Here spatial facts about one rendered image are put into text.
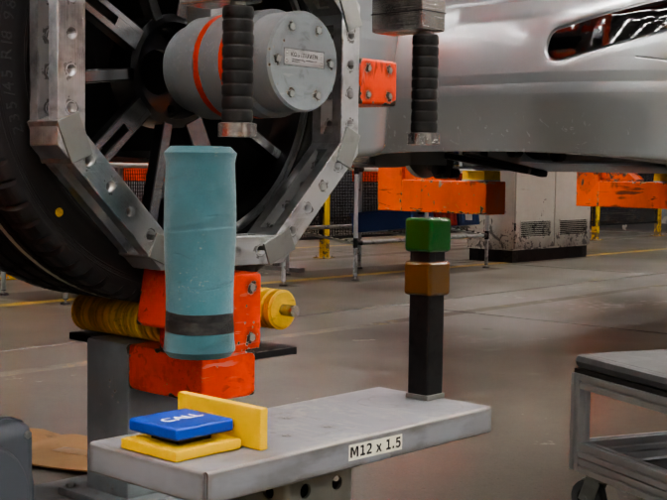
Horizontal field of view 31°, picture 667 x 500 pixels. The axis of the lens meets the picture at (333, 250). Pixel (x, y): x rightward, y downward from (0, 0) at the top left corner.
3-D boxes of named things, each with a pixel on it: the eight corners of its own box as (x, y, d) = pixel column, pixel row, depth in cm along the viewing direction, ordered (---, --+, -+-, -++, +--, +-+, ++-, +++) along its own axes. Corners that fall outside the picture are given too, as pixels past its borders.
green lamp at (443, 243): (424, 250, 140) (425, 216, 140) (452, 252, 138) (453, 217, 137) (403, 251, 137) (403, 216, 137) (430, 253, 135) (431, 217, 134)
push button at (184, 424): (185, 430, 116) (186, 407, 116) (233, 440, 112) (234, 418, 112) (127, 440, 111) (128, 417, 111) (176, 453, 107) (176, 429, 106)
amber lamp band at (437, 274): (424, 292, 141) (424, 258, 140) (451, 295, 138) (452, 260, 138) (402, 295, 138) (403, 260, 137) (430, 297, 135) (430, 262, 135)
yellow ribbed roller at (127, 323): (90, 325, 189) (90, 289, 188) (214, 345, 169) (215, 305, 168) (60, 328, 184) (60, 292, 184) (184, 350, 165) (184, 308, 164)
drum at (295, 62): (232, 122, 171) (233, 23, 170) (342, 119, 156) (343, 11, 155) (155, 118, 160) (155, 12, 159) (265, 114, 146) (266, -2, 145)
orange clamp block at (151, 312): (143, 258, 161) (134, 323, 161) (181, 262, 156) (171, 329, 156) (183, 265, 167) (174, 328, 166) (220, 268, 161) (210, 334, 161)
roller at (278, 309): (178, 311, 193) (178, 276, 192) (309, 329, 173) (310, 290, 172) (149, 313, 188) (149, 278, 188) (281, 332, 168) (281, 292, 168)
